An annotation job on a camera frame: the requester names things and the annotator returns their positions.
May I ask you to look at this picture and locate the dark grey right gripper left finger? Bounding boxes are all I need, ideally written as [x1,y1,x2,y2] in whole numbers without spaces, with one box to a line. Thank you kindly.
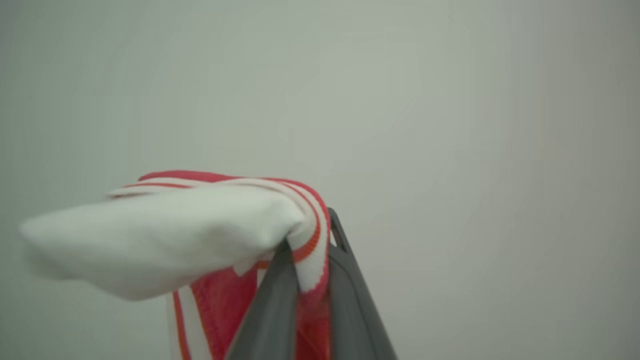
[224,238,302,360]

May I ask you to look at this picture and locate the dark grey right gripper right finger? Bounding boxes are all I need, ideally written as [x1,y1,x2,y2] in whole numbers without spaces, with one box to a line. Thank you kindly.
[327,207,399,360]

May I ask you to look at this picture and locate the red and white sports shirt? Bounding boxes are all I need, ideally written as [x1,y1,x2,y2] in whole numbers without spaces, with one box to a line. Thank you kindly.
[18,170,334,360]

